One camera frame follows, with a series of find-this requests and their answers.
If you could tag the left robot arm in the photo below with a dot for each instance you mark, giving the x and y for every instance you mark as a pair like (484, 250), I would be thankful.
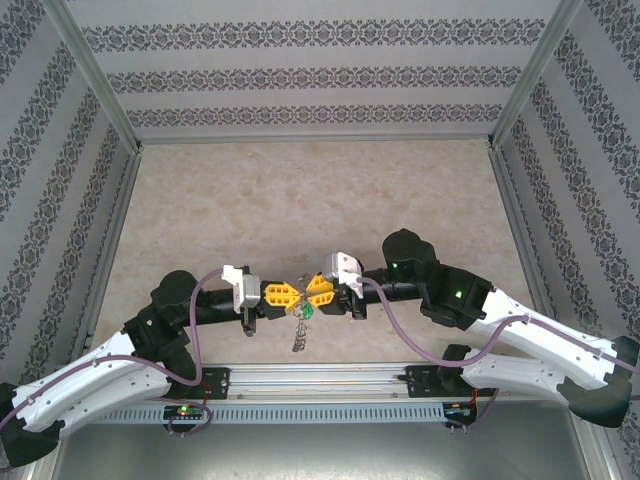
(75, 385)

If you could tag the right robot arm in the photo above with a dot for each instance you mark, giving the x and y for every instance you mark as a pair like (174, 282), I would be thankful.
(525, 320)

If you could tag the left controller board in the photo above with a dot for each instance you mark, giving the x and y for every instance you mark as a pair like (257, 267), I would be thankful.
(185, 412)

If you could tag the controller board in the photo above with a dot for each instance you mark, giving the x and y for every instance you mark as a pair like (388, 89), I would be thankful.
(185, 412)
(457, 412)

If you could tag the right controller board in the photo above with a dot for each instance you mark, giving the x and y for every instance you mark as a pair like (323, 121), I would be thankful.
(457, 412)

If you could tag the sheet metal tray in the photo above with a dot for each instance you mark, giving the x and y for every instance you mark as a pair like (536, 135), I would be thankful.
(320, 452)

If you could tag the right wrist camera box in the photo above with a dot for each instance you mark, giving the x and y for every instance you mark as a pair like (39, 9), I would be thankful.
(340, 270)

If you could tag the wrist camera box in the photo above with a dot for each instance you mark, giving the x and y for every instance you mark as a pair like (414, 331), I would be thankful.
(340, 270)
(247, 290)

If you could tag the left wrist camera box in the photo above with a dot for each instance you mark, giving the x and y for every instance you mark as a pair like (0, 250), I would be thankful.
(247, 290)

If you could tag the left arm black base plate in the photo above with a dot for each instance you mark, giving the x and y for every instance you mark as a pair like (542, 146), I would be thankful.
(217, 382)

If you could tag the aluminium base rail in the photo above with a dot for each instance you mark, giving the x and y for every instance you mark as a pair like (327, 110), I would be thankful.
(310, 380)

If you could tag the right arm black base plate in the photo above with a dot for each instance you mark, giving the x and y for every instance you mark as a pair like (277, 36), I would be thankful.
(420, 380)

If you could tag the aluminium side floor rail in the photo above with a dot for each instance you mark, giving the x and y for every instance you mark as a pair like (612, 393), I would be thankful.
(115, 225)
(520, 225)

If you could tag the aluminium frame post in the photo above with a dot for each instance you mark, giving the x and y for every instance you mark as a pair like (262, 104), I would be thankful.
(95, 75)
(535, 75)

